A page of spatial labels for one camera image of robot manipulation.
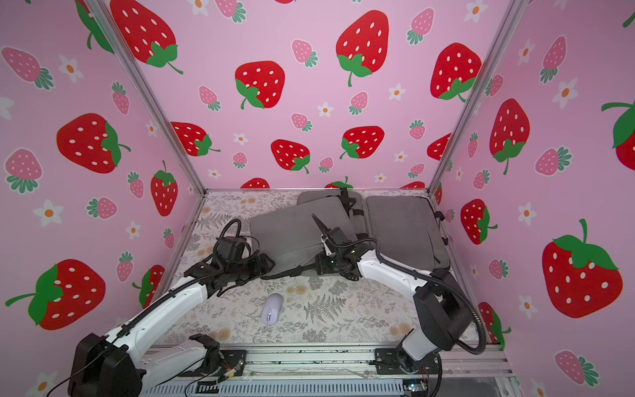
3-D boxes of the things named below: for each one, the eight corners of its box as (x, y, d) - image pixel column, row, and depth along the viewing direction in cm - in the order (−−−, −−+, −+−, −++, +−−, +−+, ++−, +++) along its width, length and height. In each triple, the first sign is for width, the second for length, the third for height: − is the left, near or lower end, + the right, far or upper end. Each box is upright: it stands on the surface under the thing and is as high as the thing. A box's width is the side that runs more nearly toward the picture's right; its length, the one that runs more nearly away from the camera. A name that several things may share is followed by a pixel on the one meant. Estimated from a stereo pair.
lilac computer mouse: (260, 324, 84) (258, 321, 81) (269, 295, 90) (268, 291, 88) (275, 327, 83) (274, 324, 80) (284, 297, 89) (283, 294, 87)
